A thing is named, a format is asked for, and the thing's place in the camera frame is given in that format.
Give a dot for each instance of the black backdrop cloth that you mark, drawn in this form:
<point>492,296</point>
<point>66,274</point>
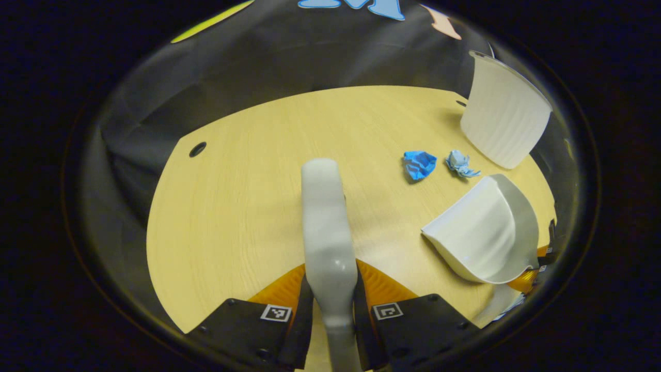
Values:
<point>258,62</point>

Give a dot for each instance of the white dustpan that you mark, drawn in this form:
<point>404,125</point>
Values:
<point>480,232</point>

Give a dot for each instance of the white ribbed garbage bin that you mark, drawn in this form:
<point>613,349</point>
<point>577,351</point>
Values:
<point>501,119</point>

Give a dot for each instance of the light blue paper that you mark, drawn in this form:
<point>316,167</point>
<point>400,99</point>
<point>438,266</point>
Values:
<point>458,163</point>

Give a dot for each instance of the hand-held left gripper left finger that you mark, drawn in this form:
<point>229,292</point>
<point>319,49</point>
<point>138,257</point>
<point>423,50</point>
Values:
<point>303,325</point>

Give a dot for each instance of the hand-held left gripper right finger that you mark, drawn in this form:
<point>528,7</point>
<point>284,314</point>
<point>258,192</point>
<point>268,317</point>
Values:
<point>364,336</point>

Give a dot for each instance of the dark blue paper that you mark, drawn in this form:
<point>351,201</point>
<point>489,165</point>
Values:
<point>419,164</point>

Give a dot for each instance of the small white broom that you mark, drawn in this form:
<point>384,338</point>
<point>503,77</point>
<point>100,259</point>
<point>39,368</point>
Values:
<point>325,232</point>

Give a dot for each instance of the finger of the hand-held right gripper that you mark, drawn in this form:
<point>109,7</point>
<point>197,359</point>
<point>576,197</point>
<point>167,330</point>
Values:
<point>550,248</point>
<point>526,281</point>

